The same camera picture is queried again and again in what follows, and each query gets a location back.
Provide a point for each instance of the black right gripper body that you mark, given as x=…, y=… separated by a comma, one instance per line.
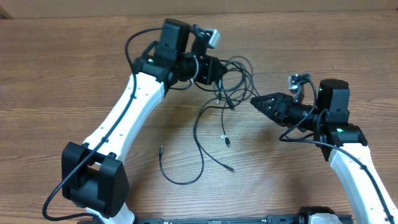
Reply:
x=282, y=109

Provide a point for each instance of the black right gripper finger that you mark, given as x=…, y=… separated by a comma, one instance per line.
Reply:
x=264, y=100
x=267, y=110

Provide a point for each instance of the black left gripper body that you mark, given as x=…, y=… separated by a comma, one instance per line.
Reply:
x=210, y=70

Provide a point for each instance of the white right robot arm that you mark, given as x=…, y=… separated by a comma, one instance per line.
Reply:
x=343, y=145

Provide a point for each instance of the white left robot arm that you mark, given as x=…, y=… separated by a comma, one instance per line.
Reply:
x=93, y=174

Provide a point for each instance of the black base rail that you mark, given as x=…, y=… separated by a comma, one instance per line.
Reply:
x=270, y=219

